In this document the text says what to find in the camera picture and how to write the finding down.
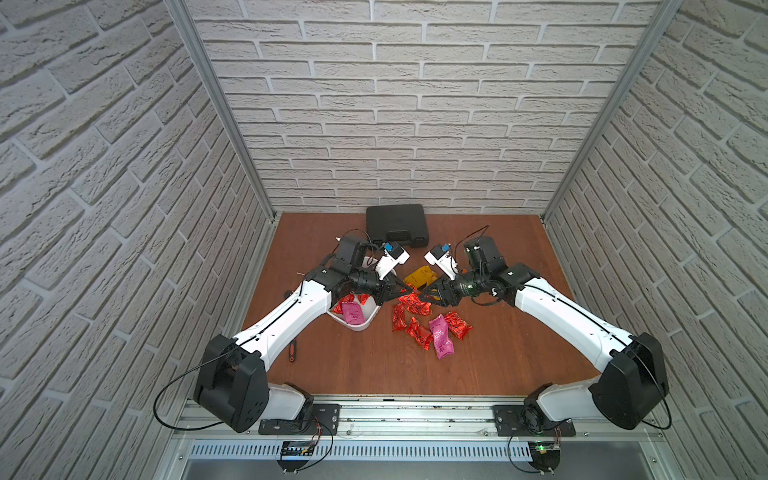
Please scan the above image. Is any white storage box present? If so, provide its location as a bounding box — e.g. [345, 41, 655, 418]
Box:
[327, 294, 380, 332]

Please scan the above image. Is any pink tea bag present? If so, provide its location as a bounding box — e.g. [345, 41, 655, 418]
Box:
[429, 315, 455, 360]
[342, 303, 366, 326]

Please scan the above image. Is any orange tea bag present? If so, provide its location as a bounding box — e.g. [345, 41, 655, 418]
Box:
[405, 266, 438, 289]

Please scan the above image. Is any red tea bag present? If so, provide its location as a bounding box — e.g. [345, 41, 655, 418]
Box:
[398, 292, 432, 316]
[406, 318, 433, 351]
[444, 311, 472, 340]
[392, 303, 408, 332]

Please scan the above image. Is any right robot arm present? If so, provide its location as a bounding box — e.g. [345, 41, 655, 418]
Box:
[422, 236, 669, 434]

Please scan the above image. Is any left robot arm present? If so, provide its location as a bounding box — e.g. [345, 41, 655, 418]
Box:
[193, 236, 409, 433]

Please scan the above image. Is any black plastic tool case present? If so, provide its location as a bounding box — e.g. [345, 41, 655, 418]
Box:
[366, 204, 429, 248]

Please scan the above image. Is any left controller board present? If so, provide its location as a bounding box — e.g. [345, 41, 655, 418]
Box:
[277, 441, 316, 473]

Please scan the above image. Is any controller board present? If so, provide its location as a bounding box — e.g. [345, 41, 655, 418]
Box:
[277, 441, 316, 473]
[528, 442, 561, 474]

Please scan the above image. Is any right controller board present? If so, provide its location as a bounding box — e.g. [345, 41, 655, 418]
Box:
[528, 442, 561, 474]

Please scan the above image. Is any aluminium front rail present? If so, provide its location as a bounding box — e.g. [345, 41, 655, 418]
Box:
[170, 393, 667, 444]

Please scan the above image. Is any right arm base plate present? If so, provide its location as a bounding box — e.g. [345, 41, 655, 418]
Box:
[491, 404, 576, 438]

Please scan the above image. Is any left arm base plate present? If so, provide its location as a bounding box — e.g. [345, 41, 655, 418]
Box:
[258, 403, 341, 436]

